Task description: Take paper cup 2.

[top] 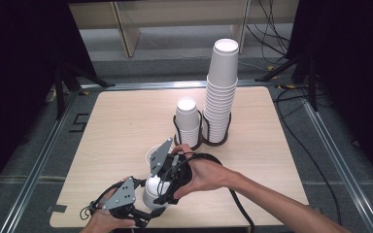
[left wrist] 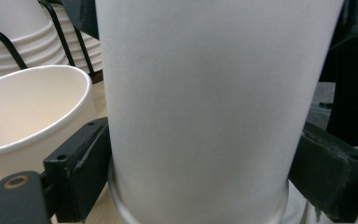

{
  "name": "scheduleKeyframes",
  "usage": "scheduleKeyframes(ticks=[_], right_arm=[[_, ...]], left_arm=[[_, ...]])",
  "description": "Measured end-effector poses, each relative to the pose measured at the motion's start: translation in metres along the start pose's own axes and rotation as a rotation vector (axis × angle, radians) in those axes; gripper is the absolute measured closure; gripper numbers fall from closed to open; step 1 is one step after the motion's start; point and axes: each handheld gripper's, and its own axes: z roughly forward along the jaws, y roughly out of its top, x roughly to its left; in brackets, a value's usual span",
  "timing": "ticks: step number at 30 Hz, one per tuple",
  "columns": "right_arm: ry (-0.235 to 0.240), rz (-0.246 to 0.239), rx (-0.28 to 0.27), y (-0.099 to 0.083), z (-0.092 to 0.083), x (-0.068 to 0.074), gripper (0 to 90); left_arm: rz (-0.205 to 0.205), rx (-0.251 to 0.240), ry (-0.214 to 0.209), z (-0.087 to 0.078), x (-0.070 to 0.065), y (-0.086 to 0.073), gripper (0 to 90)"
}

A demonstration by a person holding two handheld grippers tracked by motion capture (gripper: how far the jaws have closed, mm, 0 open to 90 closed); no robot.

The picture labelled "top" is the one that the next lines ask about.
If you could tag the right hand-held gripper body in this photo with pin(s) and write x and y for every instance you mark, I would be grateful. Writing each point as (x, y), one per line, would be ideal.
(178, 171)

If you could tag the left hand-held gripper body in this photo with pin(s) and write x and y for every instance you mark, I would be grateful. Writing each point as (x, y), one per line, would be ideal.
(119, 199)

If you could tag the short stack of white cups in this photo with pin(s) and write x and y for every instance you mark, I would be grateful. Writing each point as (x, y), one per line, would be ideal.
(187, 116)

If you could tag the tall stack of white cups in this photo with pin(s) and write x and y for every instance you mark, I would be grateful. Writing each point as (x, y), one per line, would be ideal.
(221, 71)

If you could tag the person's left hand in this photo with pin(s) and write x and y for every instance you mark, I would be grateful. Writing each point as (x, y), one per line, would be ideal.
(103, 223)

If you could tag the person's right hand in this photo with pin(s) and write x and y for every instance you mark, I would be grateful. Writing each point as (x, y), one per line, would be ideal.
(210, 176)

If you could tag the black metal stand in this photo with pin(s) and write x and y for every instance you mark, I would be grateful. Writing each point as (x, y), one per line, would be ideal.
(60, 93)
(311, 84)

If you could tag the yellow tape piece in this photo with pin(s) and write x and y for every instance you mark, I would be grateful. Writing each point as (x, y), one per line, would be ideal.
(286, 86)

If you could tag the pale wooden shelf unit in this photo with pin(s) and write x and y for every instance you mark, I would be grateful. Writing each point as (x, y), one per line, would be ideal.
(129, 32)

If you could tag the dark curtain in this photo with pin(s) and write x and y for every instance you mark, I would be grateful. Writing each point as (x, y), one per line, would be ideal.
(353, 64)
(19, 64)

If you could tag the metal floor rail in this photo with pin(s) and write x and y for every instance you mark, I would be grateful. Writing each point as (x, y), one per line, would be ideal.
(343, 168)
(35, 168)
(142, 85)

